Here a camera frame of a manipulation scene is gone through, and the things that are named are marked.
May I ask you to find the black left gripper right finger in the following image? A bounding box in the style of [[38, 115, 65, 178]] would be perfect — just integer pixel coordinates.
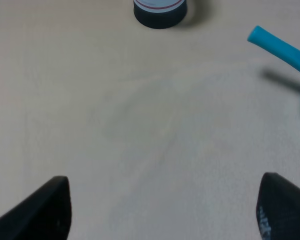
[[256, 172, 300, 240]]

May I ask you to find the teal saucepan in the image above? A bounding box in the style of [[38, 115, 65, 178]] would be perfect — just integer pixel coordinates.
[[246, 25, 300, 131]]

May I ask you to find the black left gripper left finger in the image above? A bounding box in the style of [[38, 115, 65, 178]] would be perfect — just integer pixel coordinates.
[[0, 176, 72, 240]]

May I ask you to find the black mesh pen holder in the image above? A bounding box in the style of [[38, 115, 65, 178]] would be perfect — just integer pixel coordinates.
[[133, 0, 188, 29]]

